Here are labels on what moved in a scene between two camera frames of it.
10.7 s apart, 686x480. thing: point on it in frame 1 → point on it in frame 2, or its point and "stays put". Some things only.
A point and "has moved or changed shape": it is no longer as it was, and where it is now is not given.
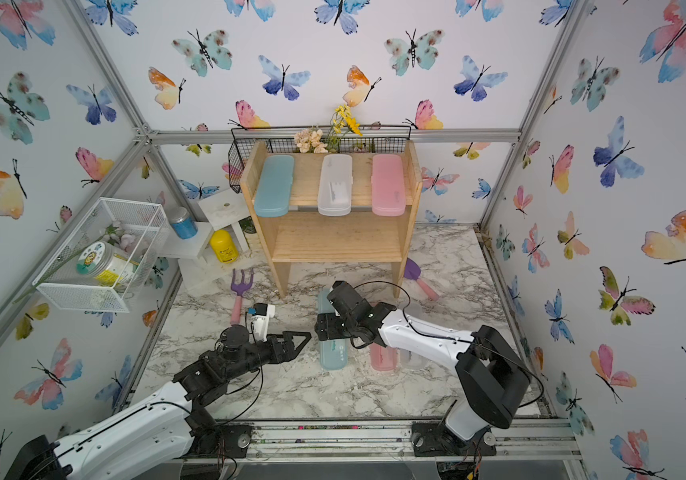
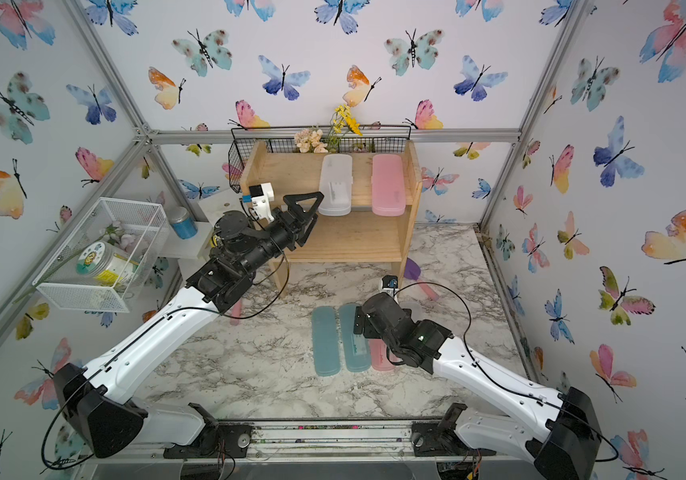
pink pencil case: [388, 177] stays put
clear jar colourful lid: [108, 266] stays put
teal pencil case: [334, 354] has moved or changed shape
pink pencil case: [383, 358] stays put
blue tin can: [182, 223] stays put
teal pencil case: [273, 190] → [327, 360]
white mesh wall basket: [106, 255] stays put
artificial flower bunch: [316, 140] stays put
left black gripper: [287, 353] → [290, 228]
